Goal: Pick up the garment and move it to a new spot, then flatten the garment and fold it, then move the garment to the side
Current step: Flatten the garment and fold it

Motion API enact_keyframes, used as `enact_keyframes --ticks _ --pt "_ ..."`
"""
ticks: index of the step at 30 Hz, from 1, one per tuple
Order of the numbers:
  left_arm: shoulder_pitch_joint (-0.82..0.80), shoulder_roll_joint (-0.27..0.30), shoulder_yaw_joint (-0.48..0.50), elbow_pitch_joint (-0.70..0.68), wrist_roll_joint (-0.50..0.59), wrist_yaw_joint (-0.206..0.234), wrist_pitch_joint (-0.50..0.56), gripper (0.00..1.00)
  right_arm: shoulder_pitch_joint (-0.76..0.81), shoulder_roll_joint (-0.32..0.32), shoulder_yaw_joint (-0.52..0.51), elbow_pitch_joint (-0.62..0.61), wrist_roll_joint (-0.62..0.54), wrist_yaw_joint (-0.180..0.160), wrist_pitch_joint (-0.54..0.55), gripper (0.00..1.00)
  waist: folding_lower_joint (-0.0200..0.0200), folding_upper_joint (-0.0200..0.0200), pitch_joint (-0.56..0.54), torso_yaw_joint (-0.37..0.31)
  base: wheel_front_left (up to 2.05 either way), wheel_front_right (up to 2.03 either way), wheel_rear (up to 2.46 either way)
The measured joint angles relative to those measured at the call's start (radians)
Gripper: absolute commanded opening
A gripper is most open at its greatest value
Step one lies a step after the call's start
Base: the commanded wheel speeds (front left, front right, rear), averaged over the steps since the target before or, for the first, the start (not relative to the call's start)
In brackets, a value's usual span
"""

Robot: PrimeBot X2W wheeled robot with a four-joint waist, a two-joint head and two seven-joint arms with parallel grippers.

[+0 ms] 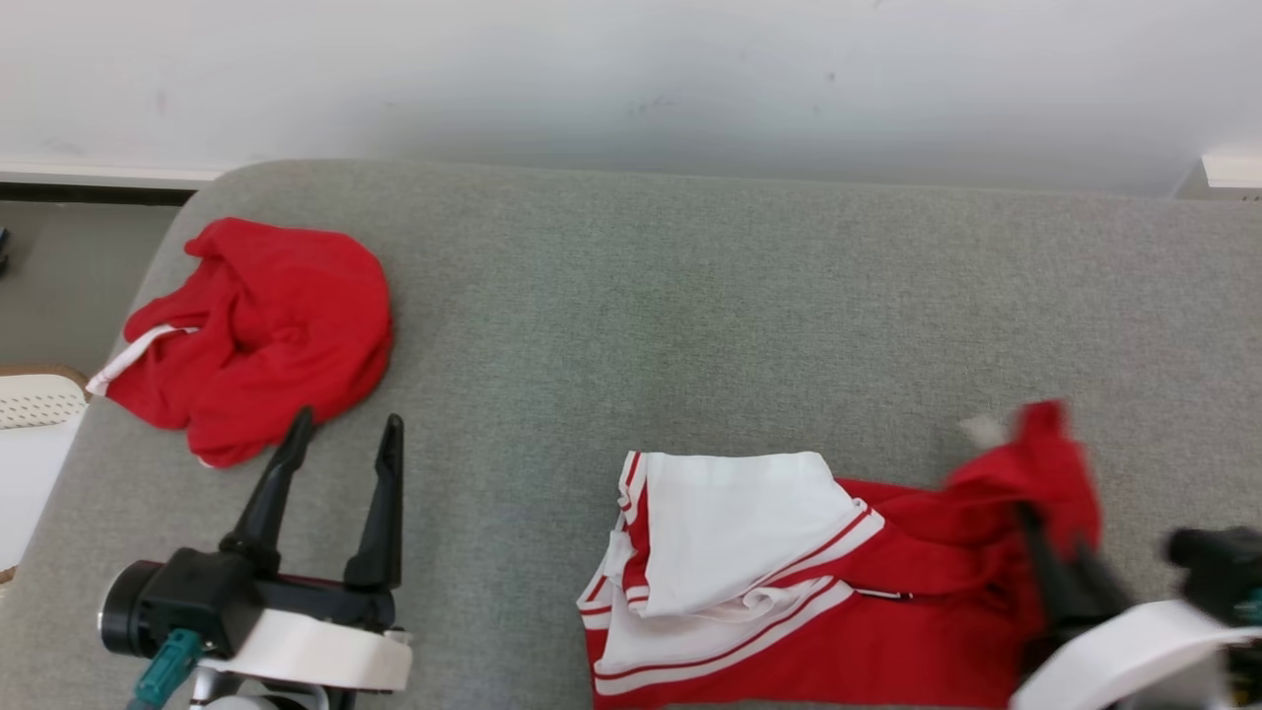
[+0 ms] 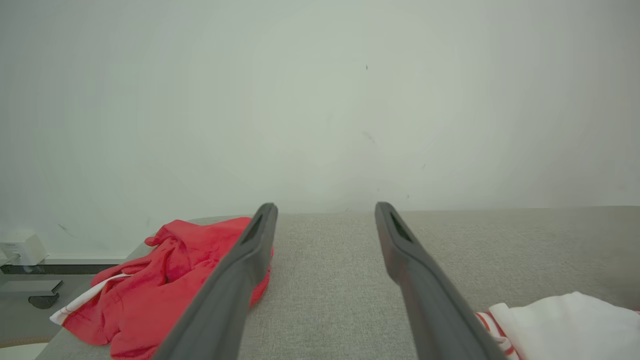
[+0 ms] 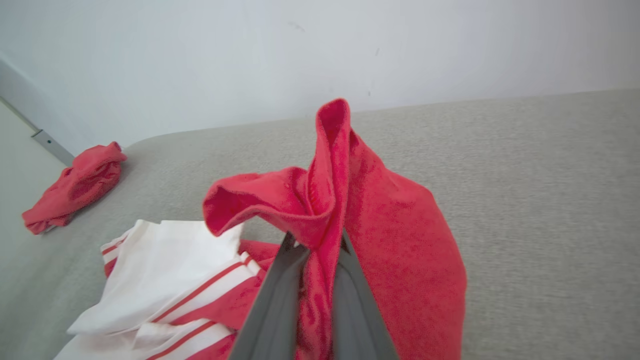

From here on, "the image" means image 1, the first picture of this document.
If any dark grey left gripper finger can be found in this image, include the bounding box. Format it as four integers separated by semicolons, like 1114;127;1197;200
219;406;315;575
342;413;405;593

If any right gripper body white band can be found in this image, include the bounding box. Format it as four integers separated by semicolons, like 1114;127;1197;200
1011;600;1262;710

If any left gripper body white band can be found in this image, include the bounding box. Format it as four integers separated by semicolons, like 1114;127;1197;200
202;538;413;691

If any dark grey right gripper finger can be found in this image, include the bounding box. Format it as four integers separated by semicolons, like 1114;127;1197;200
1070;538;1135;629
1016;503;1083;644

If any red garment with white trim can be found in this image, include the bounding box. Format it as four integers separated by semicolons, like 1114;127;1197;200
86;217;395;469

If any red and white striped garment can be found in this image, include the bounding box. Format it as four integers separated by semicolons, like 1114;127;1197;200
577;397;1105;710

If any white perforated laundry basket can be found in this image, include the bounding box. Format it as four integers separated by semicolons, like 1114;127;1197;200
0;367;90;583

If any dark baseboard strip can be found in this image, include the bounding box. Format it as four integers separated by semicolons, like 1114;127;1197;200
0;182;198;206

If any teal cable connector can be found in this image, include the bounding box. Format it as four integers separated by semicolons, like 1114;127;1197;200
126;629;203;710

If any white wall box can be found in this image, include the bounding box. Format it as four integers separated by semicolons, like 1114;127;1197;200
1178;153;1262;203

